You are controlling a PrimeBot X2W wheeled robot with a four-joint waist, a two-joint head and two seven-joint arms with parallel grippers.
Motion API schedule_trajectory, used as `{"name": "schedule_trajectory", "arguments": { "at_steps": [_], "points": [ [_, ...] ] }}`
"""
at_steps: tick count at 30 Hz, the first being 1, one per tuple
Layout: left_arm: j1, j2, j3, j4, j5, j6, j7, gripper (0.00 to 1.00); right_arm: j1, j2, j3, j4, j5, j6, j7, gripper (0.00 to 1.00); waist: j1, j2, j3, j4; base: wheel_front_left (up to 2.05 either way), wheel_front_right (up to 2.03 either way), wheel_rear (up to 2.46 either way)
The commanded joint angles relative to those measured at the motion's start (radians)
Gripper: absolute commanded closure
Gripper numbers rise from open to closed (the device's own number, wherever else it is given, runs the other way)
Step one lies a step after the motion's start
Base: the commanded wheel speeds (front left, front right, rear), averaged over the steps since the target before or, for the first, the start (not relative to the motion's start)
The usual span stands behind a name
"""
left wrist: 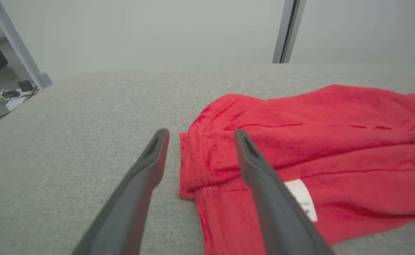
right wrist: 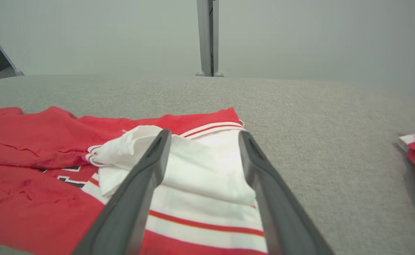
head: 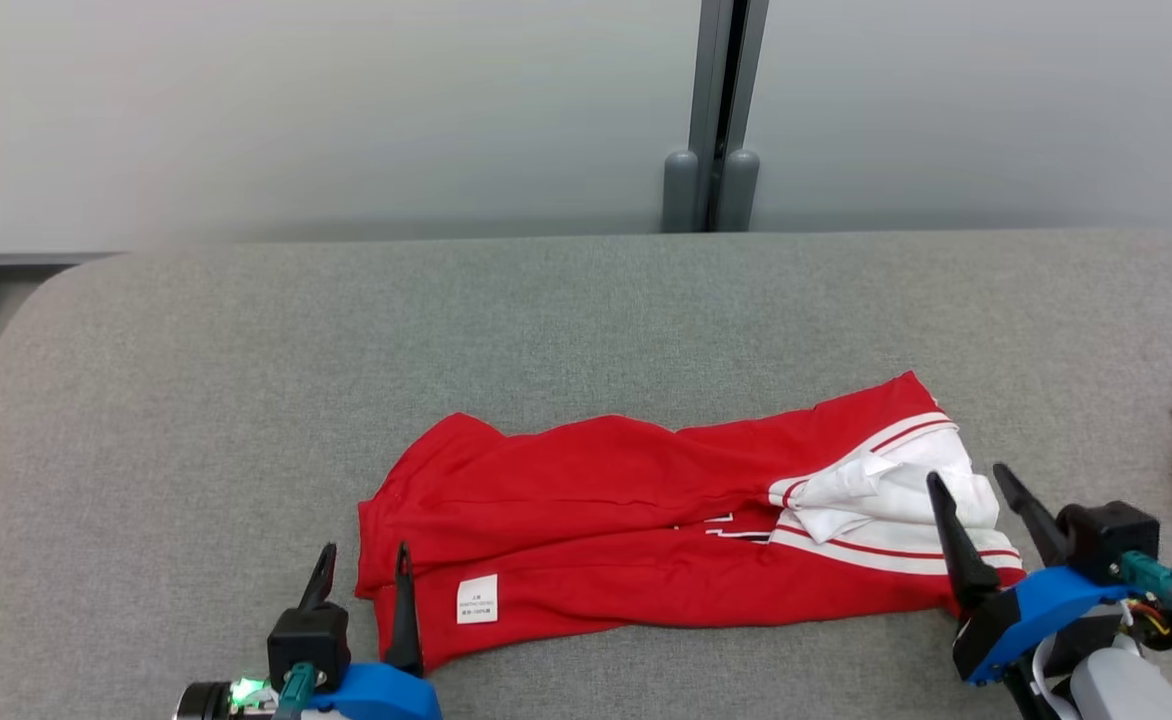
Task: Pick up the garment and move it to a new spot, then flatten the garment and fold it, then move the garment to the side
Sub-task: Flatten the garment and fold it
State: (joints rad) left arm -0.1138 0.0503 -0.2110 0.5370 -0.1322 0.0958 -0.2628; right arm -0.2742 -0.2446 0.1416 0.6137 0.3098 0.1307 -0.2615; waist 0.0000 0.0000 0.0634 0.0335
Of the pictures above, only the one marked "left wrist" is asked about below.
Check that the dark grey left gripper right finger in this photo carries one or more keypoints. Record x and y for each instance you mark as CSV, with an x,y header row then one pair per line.
x,y
274,205

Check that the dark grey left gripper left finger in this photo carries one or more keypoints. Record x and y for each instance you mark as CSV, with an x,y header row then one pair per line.
x,y
133,198

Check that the red white basketball jersey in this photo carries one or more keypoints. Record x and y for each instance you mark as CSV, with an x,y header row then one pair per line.
x,y
317,148

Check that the grey fabric sofa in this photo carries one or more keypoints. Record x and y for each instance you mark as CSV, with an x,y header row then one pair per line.
x,y
69,124

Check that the black power adapter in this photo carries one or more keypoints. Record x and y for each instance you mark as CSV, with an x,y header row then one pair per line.
x,y
25,85

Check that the grey metal desk leg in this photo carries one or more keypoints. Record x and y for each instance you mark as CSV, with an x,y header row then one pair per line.
x,y
20,49

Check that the grey partition post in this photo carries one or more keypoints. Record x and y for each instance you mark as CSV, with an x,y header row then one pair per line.
x,y
288,32

